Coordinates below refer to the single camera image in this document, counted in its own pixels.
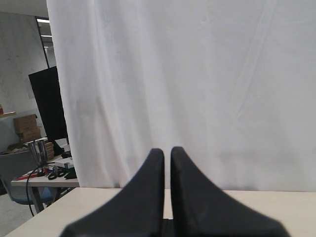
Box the black monitor screen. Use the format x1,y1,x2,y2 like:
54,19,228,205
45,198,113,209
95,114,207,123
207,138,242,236
29,66,68,140

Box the lower cardboard box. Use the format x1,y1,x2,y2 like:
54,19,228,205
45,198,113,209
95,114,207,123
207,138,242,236
17,128,42,143

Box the grey side table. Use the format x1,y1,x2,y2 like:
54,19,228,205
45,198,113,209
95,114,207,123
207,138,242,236
11,176,79,214

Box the upper cardboard box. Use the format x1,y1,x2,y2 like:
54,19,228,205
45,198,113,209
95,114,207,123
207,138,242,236
13,114,38,134

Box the shiny metal cylinder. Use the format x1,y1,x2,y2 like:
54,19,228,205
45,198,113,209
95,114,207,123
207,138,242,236
26,138,48,164

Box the black hanging cable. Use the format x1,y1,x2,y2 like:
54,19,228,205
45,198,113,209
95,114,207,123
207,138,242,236
25,161,55,217

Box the black scissors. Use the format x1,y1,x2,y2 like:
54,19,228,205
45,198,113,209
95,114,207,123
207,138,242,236
47,166,73,180

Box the cardboard box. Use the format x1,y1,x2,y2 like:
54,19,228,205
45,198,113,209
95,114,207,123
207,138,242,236
17,128,42,143
13,114,38,134

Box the white flat box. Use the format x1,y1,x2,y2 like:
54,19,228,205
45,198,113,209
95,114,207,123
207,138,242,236
54,158,74,169

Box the white backdrop curtain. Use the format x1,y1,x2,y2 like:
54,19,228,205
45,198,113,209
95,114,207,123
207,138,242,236
47,0,316,192

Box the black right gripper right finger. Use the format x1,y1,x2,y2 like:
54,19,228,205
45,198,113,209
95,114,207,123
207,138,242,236
170,147,290,237

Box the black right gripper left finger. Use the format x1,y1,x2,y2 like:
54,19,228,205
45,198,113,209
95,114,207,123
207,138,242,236
61,148,164,237

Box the blue office chair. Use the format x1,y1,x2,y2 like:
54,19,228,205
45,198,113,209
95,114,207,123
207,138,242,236
0,149,55,205

